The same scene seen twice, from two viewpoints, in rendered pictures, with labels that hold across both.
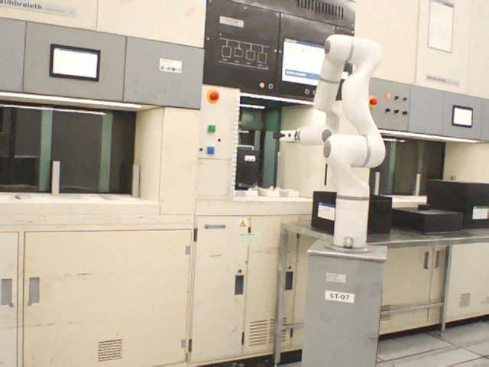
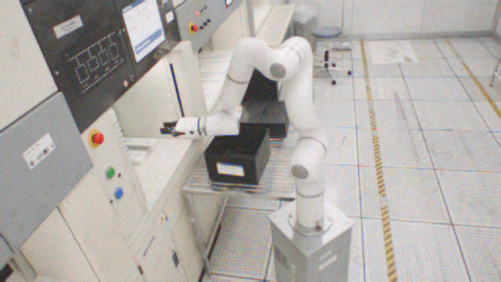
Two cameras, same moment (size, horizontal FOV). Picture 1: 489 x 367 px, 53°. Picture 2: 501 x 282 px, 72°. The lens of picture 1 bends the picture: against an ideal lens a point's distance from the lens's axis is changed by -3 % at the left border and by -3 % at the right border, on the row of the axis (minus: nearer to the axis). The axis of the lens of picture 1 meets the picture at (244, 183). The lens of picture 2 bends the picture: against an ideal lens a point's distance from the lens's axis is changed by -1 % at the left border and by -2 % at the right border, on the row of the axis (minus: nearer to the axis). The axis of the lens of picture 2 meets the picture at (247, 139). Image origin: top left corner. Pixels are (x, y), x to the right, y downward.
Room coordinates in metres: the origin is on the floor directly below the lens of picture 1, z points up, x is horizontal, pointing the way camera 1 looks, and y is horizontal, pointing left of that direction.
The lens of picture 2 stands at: (1.26, 0.52, 1.95)
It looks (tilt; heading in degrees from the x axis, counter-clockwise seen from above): 33 degrees down; 316
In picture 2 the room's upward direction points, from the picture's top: 7 degrees counter-clockwise
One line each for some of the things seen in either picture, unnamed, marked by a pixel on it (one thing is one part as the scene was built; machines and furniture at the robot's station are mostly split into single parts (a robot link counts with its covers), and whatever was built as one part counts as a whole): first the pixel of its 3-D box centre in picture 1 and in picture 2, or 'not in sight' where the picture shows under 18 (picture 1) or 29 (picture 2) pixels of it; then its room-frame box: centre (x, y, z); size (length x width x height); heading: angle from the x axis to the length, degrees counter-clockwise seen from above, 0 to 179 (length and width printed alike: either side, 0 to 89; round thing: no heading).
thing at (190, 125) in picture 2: (294, 136); (190, 126); (2.35, -0.22, 1.19); 0.11 x 0.10 x 0.07; 36
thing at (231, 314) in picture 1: (238, 174); (91, 155); (2.90, 0.04, 0.98); 0.95 x 0.88 x 1.95; 29
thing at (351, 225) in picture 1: (351, 223); (309, 204); (1.88, -0.41, 0.85); 0.19 x 0.19 x 0.18
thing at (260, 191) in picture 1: (273, 191); (132, 149); (2.88, -0.17, 0.89); 0.22 x 0.21 x 0.04; 29
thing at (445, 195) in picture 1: (460, 202); (260, 78); (2.85, -1.25, 0.89); 0.29 x 0.29 x 0.25; 31
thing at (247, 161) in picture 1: (233, 160); not in sight; (2.75, 0.07, 1.06); 0.24 x 0.20 x 0.32; 120
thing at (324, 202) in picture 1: (351, 212); (239, 153); (2.40, -0.51, 0.85); 0.28 x 0.28 x 0.17; 24
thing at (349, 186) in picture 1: (347, 166); (306, 170); (1.87, -0.38, 1.07); 0.19 x 0.12 x 0.24; 106
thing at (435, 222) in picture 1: (422, 216); (264, 116); (2.55, -0.92, 0.83); 0.29 x 0.29 x 0.13; 31
